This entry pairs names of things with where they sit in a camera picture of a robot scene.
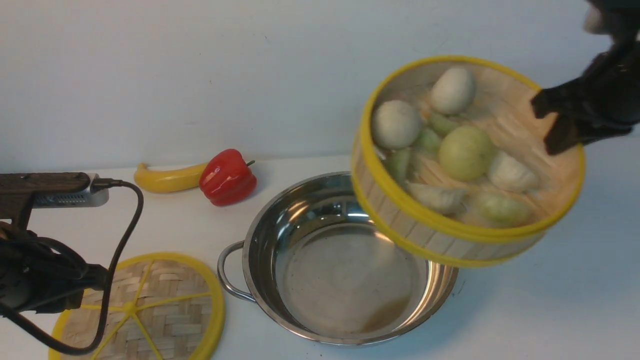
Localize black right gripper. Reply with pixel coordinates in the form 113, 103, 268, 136
530, 0, 639, 157

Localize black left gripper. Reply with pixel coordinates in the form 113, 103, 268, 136
0, 221, 110, 313

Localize woven bamboo steamer lid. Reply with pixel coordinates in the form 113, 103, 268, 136
48, 252, 226, 360

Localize bamboo steamer basket yellow rim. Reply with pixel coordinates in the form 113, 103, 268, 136
351, 55, 586, 268

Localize stainless steel pot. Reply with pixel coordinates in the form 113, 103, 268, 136
217, 171, 458, 346

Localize white dumpling right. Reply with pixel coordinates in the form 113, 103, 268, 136
486, 150, 540, 193

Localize white dumpling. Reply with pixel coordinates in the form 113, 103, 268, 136
486, 150, 540, 193
406, 183, 467, 215

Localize white round bun right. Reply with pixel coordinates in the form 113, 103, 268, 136
429, 67, 477, 116

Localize white round bun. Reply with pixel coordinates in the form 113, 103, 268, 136
429, 67, 477, 116
371, 100, 423, 150

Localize green round bun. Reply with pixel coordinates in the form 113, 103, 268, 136
438, 125, 499, 182

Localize green dumpling front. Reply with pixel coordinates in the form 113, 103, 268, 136
472, 193, 531, 228

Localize green dumpling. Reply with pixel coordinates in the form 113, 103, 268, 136
413, 127, 442, 158
472, 193, 531, 228
384, 148, 412, 187

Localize green dumpling middle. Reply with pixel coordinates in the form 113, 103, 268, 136
413, 127, 442, 158

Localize yellow banana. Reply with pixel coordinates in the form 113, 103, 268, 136
134, 162, 207, 194

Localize white dumpling front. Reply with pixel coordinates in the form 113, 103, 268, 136
406, 183, 467, 215

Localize white round bun left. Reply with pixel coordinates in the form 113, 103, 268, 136
371, 100, 423, 150

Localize green dumpling left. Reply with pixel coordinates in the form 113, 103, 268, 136
384, 148, 412, 187

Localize red bell pepper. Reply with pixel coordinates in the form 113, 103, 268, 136
199, 148, 258, 207

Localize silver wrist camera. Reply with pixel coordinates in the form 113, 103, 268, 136
1, 172, 110, 208

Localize black camera cable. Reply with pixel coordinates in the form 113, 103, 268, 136
0, 178, 145, 356

